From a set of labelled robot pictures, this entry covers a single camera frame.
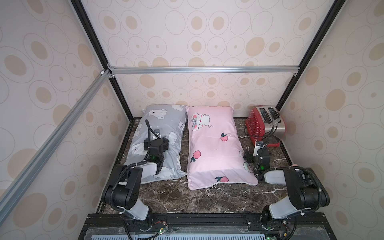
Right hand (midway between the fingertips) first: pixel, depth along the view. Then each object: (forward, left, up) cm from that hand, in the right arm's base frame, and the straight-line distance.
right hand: (260, 150), depth 94 cm
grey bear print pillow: (+15, +60, +11) cm, 62 cm away
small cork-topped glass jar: (-11, -16, +3) cm, 19 cm away
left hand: (+2, +64, +9) cm, 64 cm away
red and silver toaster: (+13, -3, +10) cm, 16 cm away
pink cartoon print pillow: (-8, +29, +6) cm, 31 cm away
